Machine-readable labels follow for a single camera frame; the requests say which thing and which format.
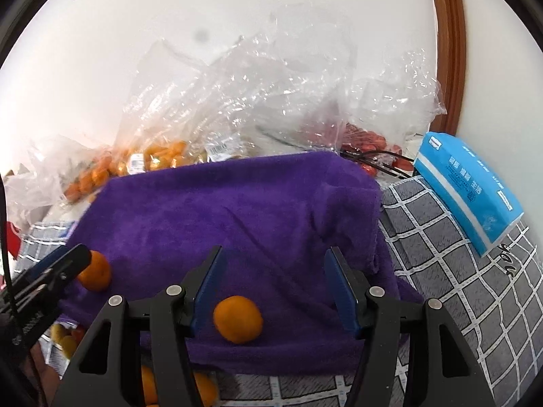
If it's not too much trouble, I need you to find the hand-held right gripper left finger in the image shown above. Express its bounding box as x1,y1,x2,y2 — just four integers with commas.
50,245,227,407

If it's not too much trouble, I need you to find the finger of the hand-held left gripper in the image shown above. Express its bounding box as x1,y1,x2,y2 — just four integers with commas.
0,245,93,327
13,246,79,285

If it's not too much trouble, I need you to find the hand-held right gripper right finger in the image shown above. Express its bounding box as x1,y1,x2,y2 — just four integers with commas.
324,246,497,407

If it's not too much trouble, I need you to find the orange mandarin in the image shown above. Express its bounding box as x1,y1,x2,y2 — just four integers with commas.
191,371,219,407
213,295,264,344
76,251,112,292

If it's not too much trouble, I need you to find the red paper bag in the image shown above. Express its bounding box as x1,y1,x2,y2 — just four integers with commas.
6,220,22,259

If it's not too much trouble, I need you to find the pile of bagged mandarins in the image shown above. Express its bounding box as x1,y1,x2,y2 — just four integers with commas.
63,153,121,204

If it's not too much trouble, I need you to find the purple towel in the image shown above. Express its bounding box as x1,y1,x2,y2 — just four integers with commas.
57,151,425,377

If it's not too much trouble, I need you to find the clear bag with white label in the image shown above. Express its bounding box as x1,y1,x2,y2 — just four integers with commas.
4,136,124,225

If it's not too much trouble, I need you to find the grey checked blanket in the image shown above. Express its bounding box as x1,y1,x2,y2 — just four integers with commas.
8,174,543,407

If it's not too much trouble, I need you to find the pile of bagged kumquats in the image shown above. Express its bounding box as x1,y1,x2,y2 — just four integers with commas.
127,141,208,176

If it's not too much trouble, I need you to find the pile of red cherry tomatoes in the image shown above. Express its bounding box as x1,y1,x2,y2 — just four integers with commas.
339,123,404,179

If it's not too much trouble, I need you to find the blue tissue pack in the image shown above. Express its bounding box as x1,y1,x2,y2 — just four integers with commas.
412,132,526,258

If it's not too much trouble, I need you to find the clear bag with barcode label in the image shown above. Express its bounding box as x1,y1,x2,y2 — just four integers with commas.
114,38,264,179

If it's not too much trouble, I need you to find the large crumpled clear bag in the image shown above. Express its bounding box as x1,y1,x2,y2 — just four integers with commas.
238,2,446,166

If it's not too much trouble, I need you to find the black cable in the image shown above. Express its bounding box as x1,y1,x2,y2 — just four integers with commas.
339,148,414,179

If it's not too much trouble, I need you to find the brown wooden door frame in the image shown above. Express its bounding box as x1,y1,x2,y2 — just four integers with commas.
426,0,467,134

